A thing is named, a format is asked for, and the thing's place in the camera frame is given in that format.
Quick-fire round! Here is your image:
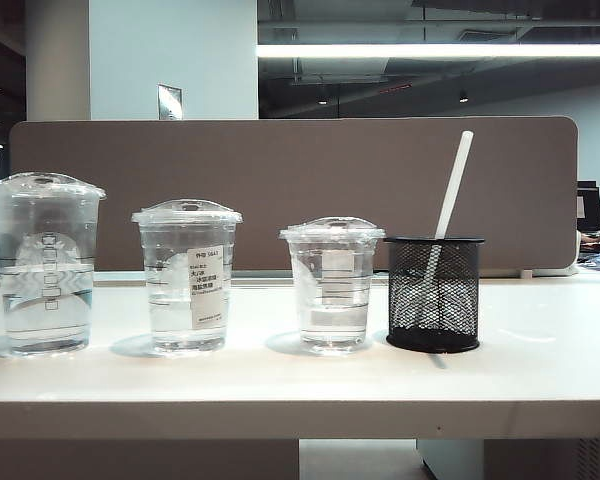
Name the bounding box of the small clear plastic lidded cup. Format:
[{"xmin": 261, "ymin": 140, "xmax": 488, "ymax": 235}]
[{"xmin": 278, "ymin": 215, "xmax": 387, "ymax": 355}]

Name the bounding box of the black mesh pen holder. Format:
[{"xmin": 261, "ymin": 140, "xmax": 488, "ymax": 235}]
[{"xmin": 383, "ymin": 236, "xmax": 486, "ymax": 351}]

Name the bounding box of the white paper straw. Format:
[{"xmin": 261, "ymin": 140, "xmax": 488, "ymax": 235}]
[{"xmin": 422, "ymin": 130, "xmax": 475, "ymax": 301}]

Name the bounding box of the medium clear cup with label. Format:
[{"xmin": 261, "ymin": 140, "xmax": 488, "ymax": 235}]
[{"xmin": 131, "ymin": 198, "xmax": 244, "ymax": 357}]

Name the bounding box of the large clear plastic lidded cup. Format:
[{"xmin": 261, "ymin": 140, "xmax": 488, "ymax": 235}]
[{"xmin": 0, "ymin": 171, "xmax": 107, "ymax": 357}]

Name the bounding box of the brown desk partition panel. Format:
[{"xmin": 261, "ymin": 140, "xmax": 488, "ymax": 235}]
[{"xmin": 8, "ymin": 115, "xmax": 580, "ymax": 275}]

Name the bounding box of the white linear ceiling light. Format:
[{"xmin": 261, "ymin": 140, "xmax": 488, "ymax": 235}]
[{"xmin": 255, "ymin": 43, "xmax": 600, "ymax": 60}]

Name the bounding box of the black computer monitor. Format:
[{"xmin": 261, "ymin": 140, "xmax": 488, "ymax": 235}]
[{"xmin": 576, "ymin": 180, "xmax": 600, "ymax": 234}]

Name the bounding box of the silver wall sign plaque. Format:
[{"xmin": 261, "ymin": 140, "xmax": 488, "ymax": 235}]
[{"xmin": 157, "ymin": 83, "xmax": 184, "ymax": 122}]

